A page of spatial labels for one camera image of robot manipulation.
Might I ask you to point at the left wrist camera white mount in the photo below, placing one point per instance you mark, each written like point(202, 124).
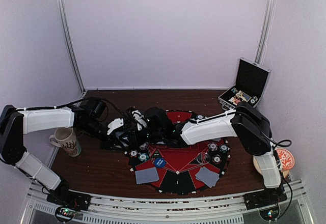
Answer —
point(115, 124)

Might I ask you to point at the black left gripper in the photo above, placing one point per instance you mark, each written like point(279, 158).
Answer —
point(111, 140)

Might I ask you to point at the white floral ceramic mug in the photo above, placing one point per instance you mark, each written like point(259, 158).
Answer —
point(66, 139)

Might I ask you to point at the dealt blue card seat two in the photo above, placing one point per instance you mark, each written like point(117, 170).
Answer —
point(146, 176)

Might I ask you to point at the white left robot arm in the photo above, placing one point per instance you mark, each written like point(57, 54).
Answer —
point(18, 124)

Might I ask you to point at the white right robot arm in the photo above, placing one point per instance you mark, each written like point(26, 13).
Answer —
point(243, 122)

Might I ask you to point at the clear round dealer button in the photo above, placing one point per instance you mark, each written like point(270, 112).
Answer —
point(203, 158)

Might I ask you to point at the dealt blue card seat ten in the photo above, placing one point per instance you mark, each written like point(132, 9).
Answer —
point(199, 175)

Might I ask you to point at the aluminium poker case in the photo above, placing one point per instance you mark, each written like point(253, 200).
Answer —
point(250, 84)

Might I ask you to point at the orange patterned small plate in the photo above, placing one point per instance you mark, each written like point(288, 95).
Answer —
point(286, 158)

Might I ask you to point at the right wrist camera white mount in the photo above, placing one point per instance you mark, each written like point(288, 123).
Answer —
point(139, 119)

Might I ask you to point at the aluminium frame post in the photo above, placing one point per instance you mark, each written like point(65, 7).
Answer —
point(268, 16)
point(69, 45)

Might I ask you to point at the blue cream chips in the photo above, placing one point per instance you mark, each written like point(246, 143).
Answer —
point(143, 147)

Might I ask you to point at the cream floral plate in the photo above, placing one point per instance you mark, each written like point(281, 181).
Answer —
point(256, 166)

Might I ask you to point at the black triangular all-in marker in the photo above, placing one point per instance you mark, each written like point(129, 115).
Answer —
point(156, 154)

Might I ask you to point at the right aluminium frame post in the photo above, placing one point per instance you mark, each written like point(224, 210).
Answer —
point(268, 16)

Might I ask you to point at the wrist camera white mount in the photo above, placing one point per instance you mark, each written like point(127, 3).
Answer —
point(115, 124)
point(139, 119)

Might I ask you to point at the round red black poker mat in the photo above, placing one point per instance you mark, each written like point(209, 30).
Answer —
point(178, 175)

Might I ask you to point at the blue small blind button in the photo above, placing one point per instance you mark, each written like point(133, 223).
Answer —
point(159, 162)

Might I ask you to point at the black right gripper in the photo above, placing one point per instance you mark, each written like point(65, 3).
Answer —
point(134, 134)

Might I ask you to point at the left aluminium frame post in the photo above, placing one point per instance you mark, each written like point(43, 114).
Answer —
point(69, 45)

